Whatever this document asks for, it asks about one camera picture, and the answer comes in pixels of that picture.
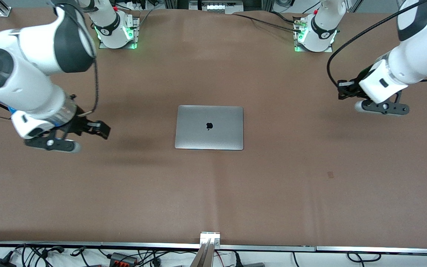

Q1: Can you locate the silver grey laptop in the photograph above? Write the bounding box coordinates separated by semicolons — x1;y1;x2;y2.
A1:
175;105;244;151

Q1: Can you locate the brown table cover mat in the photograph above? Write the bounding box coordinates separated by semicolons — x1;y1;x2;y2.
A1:
0;7;427;247

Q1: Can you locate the black red power strip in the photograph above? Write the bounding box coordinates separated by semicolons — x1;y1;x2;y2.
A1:
109;252;140;267

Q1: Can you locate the white power strip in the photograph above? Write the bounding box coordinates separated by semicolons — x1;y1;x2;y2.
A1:
189;0;244;15

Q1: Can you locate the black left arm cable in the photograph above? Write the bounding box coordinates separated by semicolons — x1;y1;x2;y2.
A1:
327;0;427;90

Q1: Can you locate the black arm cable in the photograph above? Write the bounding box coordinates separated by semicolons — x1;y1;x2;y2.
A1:
49;0;100;116
327;0;427;90

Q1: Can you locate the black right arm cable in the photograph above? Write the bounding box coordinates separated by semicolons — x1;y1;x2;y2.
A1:
49;0;100;116

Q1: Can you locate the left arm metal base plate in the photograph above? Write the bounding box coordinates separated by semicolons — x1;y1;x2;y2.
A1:
293;15;335;53

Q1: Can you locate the thin black cable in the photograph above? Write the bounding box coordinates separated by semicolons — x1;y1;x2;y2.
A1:
271;10;297;24

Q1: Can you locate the black braided cable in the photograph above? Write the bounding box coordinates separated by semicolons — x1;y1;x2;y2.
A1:
232;13;304;33

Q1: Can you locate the aluminium table edge rail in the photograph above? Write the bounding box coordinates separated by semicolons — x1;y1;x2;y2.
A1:
0;242;427;256

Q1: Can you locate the thin grey cable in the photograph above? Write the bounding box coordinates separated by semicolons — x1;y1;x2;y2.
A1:
136;8;156;31

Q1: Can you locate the black cable bundle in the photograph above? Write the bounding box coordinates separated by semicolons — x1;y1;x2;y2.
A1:
13;243;67;267

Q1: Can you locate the aluminium extrusion post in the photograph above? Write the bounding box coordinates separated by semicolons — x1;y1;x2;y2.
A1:
189;232;221;267

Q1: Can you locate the black cable loop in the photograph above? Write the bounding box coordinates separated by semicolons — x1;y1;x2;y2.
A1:
347;251;381;264

